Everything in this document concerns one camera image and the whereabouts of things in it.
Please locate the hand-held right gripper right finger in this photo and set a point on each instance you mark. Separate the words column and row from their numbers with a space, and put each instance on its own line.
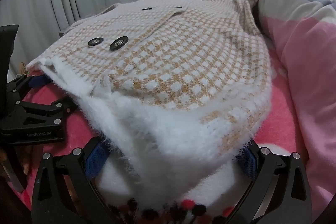
column 248, row 161

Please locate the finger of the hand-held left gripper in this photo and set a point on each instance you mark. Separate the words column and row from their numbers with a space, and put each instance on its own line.
column 39, row 111
column 36, row 81

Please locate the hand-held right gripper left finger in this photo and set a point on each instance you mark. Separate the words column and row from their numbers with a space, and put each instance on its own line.
column 97, row 158

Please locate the beige white checked knit coat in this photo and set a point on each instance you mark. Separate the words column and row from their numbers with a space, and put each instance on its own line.
column 170, row 56

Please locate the pink floral fleece blanket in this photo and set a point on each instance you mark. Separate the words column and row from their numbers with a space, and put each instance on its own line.
column 281, row 121

